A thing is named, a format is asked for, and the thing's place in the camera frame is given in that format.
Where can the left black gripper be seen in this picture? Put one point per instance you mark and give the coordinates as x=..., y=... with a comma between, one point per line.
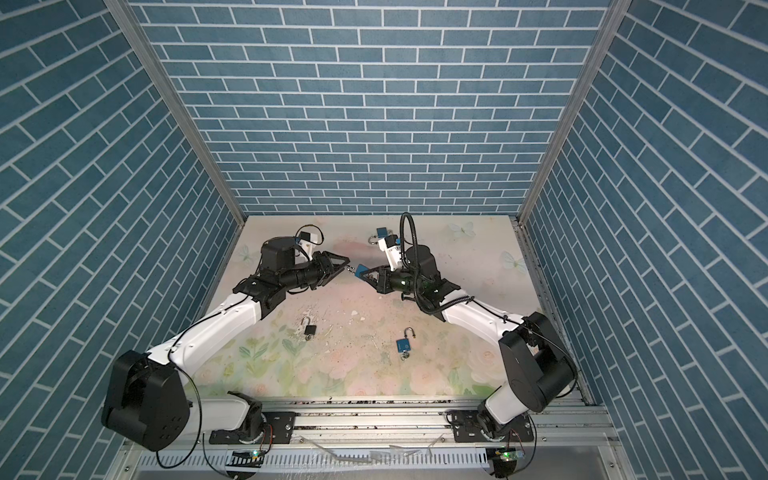
x=323, y=266

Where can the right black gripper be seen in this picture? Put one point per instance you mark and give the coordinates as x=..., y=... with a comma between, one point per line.
x=384, y=284

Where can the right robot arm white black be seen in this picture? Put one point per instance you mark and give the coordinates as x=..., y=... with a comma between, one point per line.
x=537, y=365

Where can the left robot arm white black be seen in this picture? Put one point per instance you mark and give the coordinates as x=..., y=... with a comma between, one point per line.
x=146, y=401

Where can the blue padlock near with key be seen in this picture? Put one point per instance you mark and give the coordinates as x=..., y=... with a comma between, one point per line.
x=403, y=344

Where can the floral table mat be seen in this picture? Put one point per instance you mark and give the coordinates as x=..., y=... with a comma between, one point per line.
x=354, y=350

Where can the black padlock with keys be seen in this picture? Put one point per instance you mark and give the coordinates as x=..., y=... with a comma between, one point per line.
x=308, y=328

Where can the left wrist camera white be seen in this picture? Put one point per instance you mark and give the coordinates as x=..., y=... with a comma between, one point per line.
x=305, y=249

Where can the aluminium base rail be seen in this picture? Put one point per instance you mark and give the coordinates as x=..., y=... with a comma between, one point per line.
x=412, y=439

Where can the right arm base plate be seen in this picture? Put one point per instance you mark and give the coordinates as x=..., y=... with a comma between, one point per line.
x=472, y=426

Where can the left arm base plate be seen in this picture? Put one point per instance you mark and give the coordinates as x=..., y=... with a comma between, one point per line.
x=264, y=429

